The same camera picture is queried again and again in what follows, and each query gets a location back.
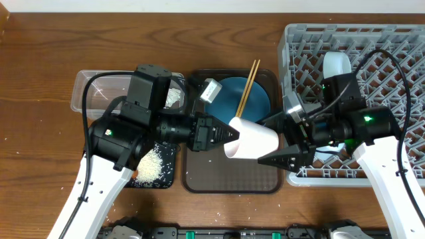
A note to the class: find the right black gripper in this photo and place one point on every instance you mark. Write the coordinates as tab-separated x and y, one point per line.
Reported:
303	137

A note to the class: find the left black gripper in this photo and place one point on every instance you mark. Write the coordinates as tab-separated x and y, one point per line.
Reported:
200	132

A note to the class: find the dark blue plate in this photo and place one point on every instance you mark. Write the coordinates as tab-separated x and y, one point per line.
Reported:
225	105

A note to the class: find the pink cup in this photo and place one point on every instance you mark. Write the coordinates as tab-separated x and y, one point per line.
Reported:
254	140

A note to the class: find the light blue cup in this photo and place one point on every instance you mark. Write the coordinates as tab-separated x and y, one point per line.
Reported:
331	149

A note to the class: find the white paper napkin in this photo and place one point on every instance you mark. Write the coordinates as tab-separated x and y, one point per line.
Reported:
173	98

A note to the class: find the wooden chopstick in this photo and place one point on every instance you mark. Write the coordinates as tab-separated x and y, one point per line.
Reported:
238	114
250	86

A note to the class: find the light blue bowl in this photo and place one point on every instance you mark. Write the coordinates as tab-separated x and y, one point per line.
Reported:
336	63

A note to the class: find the orange carrot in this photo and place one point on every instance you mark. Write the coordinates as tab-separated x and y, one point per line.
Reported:
135	173

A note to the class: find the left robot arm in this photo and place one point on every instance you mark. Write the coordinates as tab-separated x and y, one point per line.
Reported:
116	142

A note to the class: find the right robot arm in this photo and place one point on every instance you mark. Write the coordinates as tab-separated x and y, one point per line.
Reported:
372	138

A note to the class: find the grey dishwasher rack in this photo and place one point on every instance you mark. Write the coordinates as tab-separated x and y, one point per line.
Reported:
301	51

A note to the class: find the brown plastic serving tray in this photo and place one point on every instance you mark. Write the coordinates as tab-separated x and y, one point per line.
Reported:
213	172

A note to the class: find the black tray bin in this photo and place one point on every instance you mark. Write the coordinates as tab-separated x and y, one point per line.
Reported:
167	166

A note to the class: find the spilled white rice pile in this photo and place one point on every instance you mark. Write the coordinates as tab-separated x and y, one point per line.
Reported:
151	169

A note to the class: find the clear plastic bin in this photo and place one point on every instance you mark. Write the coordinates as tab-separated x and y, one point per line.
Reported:
102	91

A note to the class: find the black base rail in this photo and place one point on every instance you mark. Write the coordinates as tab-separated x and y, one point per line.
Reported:
133	228

